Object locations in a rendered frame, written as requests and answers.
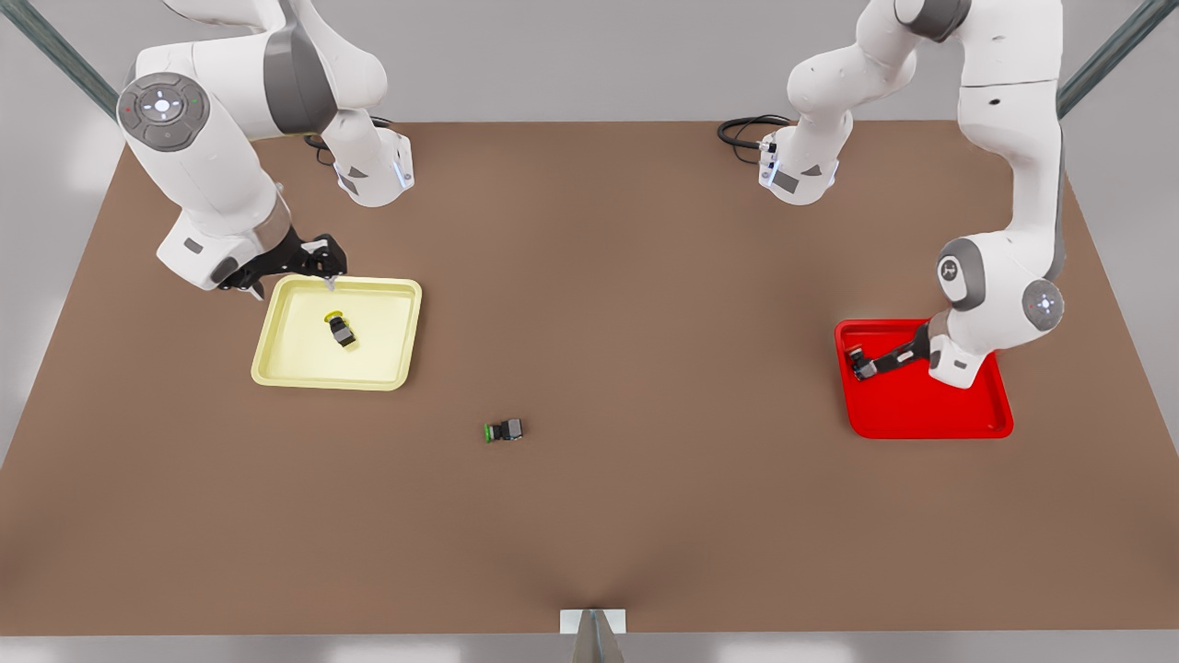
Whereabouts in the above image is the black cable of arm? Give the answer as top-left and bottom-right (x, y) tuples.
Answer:
(303, 115), (395, 169)
(717, 114), (795, 167)

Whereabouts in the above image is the red tray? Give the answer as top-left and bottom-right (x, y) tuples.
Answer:
(835, 319), (1015, 441)

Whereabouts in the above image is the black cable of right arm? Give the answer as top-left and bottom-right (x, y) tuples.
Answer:
(303, 115), (395, 169)

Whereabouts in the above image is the silver frame post with foot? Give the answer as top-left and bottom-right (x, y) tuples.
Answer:
(560, 608), (628, 663)

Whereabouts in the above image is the yellow tray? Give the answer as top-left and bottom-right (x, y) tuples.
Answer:
(251, 274), (424, 392)

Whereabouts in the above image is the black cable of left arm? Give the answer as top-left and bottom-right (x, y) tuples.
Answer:
(717, 114), (795, 167)

